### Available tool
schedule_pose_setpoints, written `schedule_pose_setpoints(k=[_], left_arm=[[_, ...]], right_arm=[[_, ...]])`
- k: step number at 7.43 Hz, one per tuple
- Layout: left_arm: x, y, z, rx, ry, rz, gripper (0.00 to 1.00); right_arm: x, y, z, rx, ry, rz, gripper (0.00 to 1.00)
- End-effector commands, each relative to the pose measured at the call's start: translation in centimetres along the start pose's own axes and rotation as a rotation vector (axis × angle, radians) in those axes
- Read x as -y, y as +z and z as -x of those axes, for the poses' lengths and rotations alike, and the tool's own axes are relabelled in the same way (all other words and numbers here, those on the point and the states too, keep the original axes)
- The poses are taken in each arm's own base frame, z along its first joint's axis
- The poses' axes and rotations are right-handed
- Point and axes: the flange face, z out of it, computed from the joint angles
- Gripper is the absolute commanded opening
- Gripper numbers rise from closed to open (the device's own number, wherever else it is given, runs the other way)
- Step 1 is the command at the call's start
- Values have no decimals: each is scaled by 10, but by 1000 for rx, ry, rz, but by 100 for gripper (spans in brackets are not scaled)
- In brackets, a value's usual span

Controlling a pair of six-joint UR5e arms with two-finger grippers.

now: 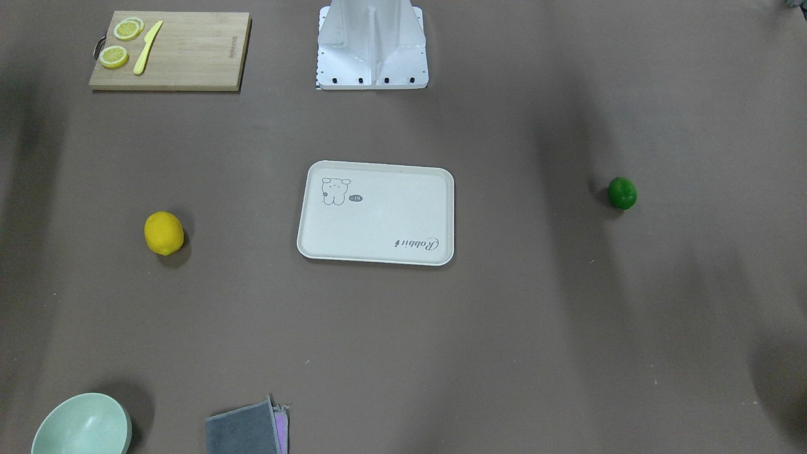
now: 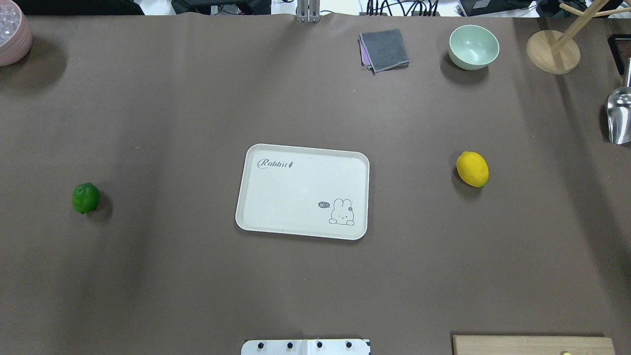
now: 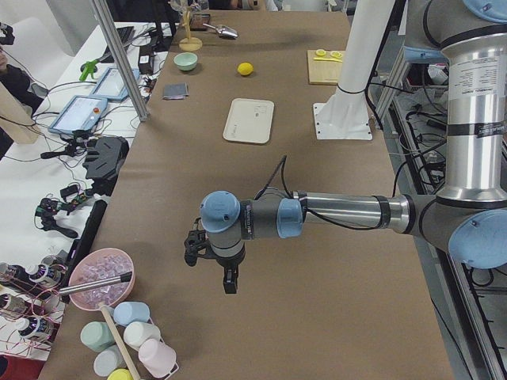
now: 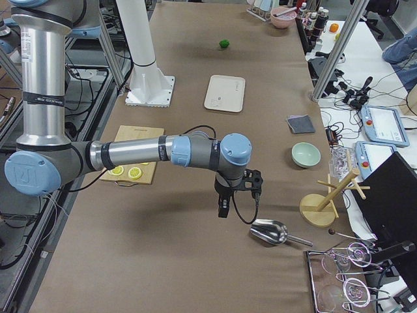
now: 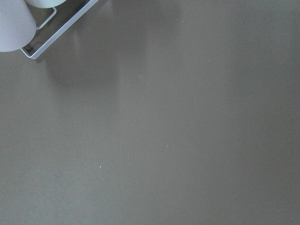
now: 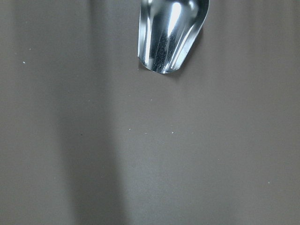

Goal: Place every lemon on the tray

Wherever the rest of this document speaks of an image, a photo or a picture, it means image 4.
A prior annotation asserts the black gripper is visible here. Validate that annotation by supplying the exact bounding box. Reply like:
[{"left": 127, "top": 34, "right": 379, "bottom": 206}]
[{"left": 214, "top": 169, "right": 262, "bottom": 218}]

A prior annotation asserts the green lime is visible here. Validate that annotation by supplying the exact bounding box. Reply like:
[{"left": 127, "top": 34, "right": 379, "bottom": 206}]
[{"left": 218, "top": 39, "right": 230, "bottom": 49}]

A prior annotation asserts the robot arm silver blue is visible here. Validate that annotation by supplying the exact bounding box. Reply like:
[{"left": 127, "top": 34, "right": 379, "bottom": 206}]
[{"left": 5, "top": 1, "right": 263, "bottom": 218}]

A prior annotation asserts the cream rectangular tray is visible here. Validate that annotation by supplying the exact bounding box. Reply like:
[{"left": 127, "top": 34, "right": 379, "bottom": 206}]
[{"left": 204, "top": 74, "right": 246, "bottom": 113}]

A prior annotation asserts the metal scoop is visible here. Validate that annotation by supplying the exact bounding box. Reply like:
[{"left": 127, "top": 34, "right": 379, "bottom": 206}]
[{"left": 250, "top": 218, "right": 313, "bottom": 246}]

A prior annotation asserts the wooden mug tree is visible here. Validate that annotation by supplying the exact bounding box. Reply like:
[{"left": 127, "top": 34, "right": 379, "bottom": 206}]
[{"left": 299, "top": 151, "right": 371, "bottom": 228}]

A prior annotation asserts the mint green bowl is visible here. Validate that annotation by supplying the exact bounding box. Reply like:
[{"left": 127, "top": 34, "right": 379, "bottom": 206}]
[{"left": 291, "top": 142, "right": 321, "bottom": 168}]

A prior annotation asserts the lemon slice right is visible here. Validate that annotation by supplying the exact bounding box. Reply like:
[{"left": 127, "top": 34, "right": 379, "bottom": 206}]
[{"left": 128, "top": 166, "right": 143, "bottom": 180}]

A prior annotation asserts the lemon slice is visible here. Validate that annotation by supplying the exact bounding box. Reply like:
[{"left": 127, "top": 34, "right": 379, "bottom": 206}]
[
  {"left": 109, "top": 166, "right": 124, "bottom": 176},
  {"left": 128, "top": 166, "right": 143, "bottom": 180}
]

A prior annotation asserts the grey folded cloth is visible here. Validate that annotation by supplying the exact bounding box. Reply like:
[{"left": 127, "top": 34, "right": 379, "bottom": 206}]
[{"left": 286, "top": 115, "right": 315, "bottom": 134}]

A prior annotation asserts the lemon slice left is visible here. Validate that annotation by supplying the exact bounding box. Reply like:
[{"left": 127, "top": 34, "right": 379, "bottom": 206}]
[{"left": 109, "top": 166, "right": 124, "bottom": 176}]

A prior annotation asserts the wooden cutting board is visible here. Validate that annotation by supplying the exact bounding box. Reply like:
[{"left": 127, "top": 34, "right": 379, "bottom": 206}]
[{"left": 100, "top": 125, "right": 165, "bottom": 186}]

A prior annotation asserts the lower teach pendant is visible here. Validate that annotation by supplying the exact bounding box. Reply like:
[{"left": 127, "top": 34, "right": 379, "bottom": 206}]
[{"left": 354, "top": 141, "right": 397, "bottom": 179}]

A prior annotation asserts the teach pendant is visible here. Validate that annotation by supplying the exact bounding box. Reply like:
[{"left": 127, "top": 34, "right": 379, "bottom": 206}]
[
  {"left": 360, "top": 105, "right": 410, "bottom": 147},
  {"left": 354, "top": 141, "right": 397, "bottom": 179}
]

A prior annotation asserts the black monitor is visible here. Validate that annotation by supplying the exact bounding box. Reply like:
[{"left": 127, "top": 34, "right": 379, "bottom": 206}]
[{"left": 357, "top": 151, "right": 417, "bottom": 261}]

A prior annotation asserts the upper teach pendant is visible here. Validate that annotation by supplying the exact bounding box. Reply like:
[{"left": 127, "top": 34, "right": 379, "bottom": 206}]
[{"left": 360, "top": 105, "right": 410, "bottom": 147}]

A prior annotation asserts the pink bowl with ice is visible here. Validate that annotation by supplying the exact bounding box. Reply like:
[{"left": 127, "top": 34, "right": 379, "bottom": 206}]
[{"left": 270, "top": 7, "right": 297, "bottom": 29}]

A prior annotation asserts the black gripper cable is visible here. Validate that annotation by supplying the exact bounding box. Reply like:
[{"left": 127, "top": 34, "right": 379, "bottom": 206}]
[{"left": 231, "top": 189, "right": 261, "bottom": 225}]

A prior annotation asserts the white camera post base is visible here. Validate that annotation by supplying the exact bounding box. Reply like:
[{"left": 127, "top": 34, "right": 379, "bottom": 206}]
[{"left": 117, "top": 0, "right": 175, "bottom": 108}]

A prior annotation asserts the wire glass rack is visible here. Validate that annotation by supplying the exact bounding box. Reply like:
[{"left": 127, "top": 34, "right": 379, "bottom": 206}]
[{"left": 306, "top": 241, "right": 390, "bottom": 312}]

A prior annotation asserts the aluminium frame post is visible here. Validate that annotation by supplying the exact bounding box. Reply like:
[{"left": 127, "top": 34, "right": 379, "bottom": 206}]
[{"left": 311, "top": 0, "right": 369, "bottom": 102}]

